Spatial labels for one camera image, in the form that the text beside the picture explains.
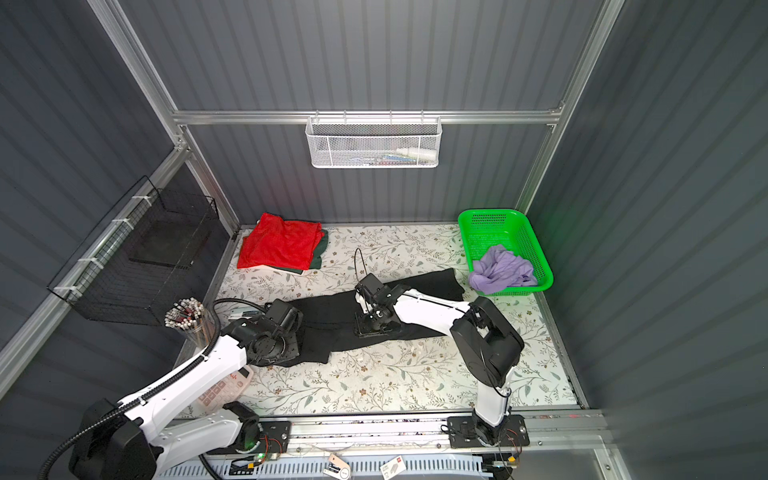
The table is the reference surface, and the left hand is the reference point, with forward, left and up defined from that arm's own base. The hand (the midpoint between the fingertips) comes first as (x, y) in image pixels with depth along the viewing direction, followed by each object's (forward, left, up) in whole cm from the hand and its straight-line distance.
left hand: (292, 350), depth 82 cm
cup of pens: (+6, +24, +12) cm, 27 cm away
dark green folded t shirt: (+36, -2, -4) cm, 36 cm away
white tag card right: (-28, -26, -5) cm, 39 cm away
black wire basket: (+20, +32, +23) cm, 44 cm away
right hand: (+4, -19, -2) cm, 20 cm away
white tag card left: (-27, -14, -4) cm, 31 cm away
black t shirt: (+11, -8, -6) cm, 15 cm away
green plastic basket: (+47, -67, -2) cm, 82 cm away
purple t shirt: (+25, -67, 0) cm, 71 cm away
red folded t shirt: (+42, +13, 0) cm, 44 cm away
